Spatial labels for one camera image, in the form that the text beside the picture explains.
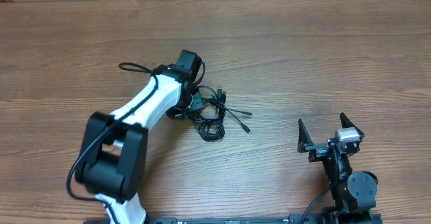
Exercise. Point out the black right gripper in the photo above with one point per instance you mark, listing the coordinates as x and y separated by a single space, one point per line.
318 151

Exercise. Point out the black mounting rail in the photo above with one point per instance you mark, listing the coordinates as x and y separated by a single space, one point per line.
292 219

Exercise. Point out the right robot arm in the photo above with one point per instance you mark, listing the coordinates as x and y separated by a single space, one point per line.
350 196

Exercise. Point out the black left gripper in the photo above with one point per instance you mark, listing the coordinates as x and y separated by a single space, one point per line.
198 103

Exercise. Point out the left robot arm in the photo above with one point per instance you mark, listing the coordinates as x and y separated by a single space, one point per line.
111 161

